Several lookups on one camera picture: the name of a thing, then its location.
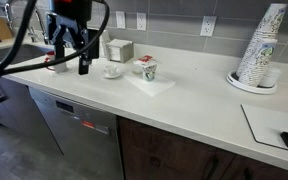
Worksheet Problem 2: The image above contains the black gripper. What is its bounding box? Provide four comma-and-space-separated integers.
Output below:
46, 12, 100, 76

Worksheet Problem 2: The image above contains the small white espresso cup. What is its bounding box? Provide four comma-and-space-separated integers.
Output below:
103, 64, 119, 77

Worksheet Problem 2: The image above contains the red sachet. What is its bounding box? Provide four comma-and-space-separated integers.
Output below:
137, 54, 154, 64

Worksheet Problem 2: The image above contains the short printed paper cup stack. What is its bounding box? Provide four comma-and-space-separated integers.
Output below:
247, 38, 279, 88

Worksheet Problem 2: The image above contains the tall printed paper cup stack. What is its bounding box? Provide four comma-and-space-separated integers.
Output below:
236, 3, 288, 84

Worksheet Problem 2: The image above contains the white plain cup stack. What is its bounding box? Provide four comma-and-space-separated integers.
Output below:
258, 66, 282, 88

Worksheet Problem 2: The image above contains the chrome sink faucet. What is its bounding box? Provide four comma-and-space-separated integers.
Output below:
3, 0, 50, 45

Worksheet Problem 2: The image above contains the small white saucer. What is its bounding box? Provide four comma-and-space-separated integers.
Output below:
100, 68, 123, 80

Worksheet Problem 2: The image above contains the metal napkin holder box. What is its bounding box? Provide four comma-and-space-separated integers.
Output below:
105, 38, 135, 64

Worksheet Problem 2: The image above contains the steel kitchen sink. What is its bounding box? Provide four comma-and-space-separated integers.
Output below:
0, 43, 53, 65

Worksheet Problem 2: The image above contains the white paper packet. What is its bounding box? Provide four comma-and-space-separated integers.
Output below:
132, 59, 144, 75

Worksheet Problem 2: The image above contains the dark under-sink cabinet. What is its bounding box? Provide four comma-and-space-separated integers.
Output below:
0, 75, 64, 156

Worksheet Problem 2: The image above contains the wooden cutting board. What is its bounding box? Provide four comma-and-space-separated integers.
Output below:
0, 17, 15, 41

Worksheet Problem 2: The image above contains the white paper napkin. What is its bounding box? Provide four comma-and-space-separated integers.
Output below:
123, 71, 177, 98

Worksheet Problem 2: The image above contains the stainless steel dishwasher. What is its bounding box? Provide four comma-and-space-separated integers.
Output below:
28, 86, 125, 180

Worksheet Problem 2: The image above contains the dark wood cabinet door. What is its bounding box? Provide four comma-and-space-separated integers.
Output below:
219, 155, 288, 180
117, 116, 229, 180

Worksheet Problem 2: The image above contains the round white tray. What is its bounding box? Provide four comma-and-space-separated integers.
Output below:
226, 69, 278, 95

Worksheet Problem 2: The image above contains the white rectangular mat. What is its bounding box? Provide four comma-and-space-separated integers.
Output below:
240, 103, 288, 155

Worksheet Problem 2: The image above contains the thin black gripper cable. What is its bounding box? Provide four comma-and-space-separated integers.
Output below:
0, 0, 111, 75

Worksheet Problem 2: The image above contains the white mug red handle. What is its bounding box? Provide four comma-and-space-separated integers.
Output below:
44, 49, 69, 74

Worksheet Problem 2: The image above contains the thick black cable bundle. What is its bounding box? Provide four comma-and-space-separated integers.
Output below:
0, 0, 38, 84

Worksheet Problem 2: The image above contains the white light switch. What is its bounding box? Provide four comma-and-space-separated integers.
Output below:
115, 10, 127, 30

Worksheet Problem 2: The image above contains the white wall outlet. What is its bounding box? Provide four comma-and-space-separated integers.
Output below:
136, 12, 148, 32
199, 15, 218, 37

